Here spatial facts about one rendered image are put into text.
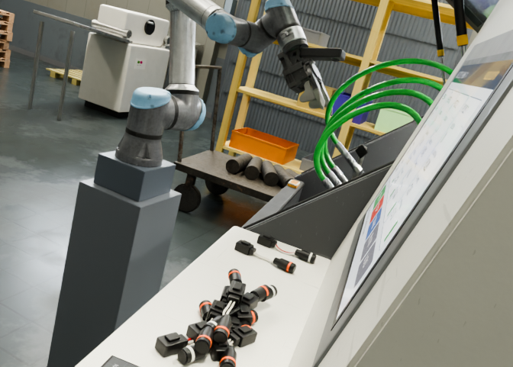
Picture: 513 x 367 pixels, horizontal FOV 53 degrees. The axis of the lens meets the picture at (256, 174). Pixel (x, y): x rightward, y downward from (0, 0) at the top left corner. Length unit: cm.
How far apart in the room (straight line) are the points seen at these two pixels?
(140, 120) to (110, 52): 483
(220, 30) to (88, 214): 72
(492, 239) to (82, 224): 152
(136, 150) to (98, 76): 492
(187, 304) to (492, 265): 53
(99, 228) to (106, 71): 486
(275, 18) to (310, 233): 65
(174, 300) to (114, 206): 89
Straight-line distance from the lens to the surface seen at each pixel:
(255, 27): 150
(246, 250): 98
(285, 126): 735
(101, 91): 651
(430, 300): 35
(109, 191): 168
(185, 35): 175
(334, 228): 107
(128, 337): 70
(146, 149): 164
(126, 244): 165
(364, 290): 46
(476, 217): 33
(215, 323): 70
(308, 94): 137
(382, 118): 474
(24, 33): 1016
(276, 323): 80
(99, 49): 654
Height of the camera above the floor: 138
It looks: 15 degrees down
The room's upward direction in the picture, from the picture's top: 15 degrees clockwise
